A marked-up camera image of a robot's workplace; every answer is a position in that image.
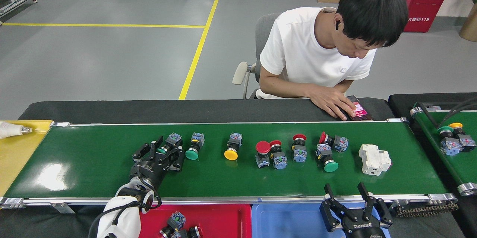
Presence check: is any red fire extinguisher box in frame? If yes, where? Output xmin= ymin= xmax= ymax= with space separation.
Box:
xmin=404 ymin=0 xmax=455 ymax=32

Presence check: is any yellow plastic tray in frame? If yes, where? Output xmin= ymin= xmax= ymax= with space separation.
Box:
xmin=0 ymin=120 xmax=54 ymax=197

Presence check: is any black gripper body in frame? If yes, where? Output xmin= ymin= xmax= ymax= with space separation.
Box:
xmin=130 ymin=155 xmax=169 ymax=189
xmin=340 ymin=218 xmax=387 ymax=238

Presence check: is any green push button switch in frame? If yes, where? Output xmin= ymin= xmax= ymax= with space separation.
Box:
xmin=157 ymin=132 xmax=183 ymax=155
xmin=316 ymin=143 xmax=339 ymax=173
xmin=185 ymin=132 xmax=205 ymax=160
xmin=437 ymin=126 xmax=463 ymax=156

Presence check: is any person's right hand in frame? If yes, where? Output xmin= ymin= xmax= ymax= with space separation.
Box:
xmin=309 ymin=83 xmax=357 ymax=121

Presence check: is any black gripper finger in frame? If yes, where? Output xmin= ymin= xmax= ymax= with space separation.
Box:
xmin=161 ymin=147 xmax=186 ymax=173
xmin=132 ymin=136 xmax=164 ymax=164
xmin=358 ymin=182 xmax=394 ymax=228
xmin=319 ymin=183 xmax=355 ymax=233

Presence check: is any plain white circuit breaker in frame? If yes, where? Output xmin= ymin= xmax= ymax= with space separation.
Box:
xmin=358 ymin=144 xmax=392 ymax=176

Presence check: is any conveyor drive chain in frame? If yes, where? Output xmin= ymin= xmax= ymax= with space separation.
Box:
xmin=395 ymin=201 xmax=459 ymax=218

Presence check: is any white light bulb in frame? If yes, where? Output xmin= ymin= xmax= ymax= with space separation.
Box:
xmin=0 ymin=121 xmax=33 ymax=140

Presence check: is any person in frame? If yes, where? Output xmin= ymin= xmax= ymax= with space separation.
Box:
xmin=257 ymin=0 xmax=409 ymax=100

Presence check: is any grey office chair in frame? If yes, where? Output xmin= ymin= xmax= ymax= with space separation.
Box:
xmin=232 ymin=13 xmax=281 ymax=100

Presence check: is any yellow push button switch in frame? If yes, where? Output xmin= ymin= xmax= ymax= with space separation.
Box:
xmin=224 ymin=132 xmax=243 ymax=161
xmin=448 ymin=122 xmax=477 ymax=153

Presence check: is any potted plant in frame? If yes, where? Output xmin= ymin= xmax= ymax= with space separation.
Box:
xmin=459 ymin=0 xmax=477 ymax=42

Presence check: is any red plastic bin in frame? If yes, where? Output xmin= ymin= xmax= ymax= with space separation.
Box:
xmin=139 ymin=204 xmax=252 ymax=238

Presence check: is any black cable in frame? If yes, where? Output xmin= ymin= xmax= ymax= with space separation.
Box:
xmin=417 ymin=98 xmax=477 ymax=128

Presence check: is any short green conveyor belt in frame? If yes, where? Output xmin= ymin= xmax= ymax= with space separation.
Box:
xmin=410 ymin=102 xmax=477 ymax=196

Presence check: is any smartphone with pink screen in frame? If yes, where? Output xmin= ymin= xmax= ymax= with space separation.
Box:
xmin=345 ymin=95 xmax=374 ymax=121

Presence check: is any blue plastic bin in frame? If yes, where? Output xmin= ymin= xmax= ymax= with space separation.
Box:
xmin=252 ymin=203 xmax=392 ymax=238

